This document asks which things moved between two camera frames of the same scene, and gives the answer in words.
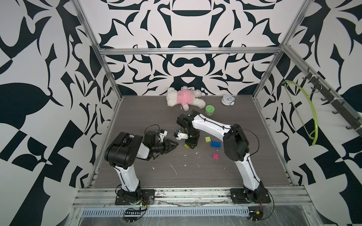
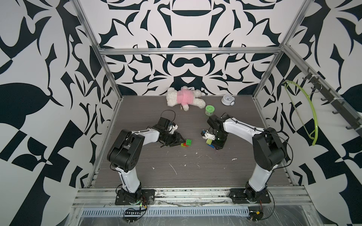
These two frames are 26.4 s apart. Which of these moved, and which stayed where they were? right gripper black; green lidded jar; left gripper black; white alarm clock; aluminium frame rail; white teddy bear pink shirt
Moved: right gripper black; left gripper black
Stayed: white alarm clock; aluminium frame rail; white teddy bear pink shirt; green lidded jar
